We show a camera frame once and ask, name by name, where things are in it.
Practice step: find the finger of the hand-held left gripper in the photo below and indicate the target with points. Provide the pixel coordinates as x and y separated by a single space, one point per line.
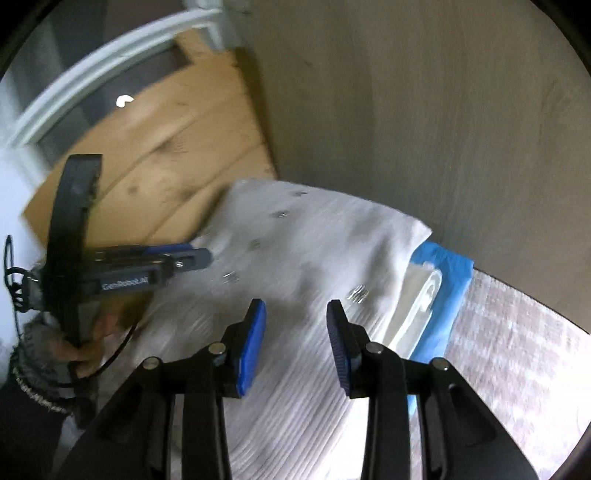
194 259

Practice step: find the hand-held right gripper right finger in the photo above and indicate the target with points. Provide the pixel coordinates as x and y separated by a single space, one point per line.
339 350

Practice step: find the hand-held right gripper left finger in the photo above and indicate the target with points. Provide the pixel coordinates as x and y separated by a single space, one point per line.
251 350

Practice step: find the white knitted sweater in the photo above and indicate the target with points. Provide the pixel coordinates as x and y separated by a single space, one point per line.
300 240

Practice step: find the person's left hand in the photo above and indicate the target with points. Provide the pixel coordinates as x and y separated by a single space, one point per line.
115 323

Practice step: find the pine wooden headboard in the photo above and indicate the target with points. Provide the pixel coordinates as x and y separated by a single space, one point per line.
184 138

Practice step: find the blue garment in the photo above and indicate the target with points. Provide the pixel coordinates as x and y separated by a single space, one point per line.
450 286

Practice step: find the oak wooden panel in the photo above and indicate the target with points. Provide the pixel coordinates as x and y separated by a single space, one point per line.
415 115

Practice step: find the white window frame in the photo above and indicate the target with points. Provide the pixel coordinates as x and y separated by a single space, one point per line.
115 50

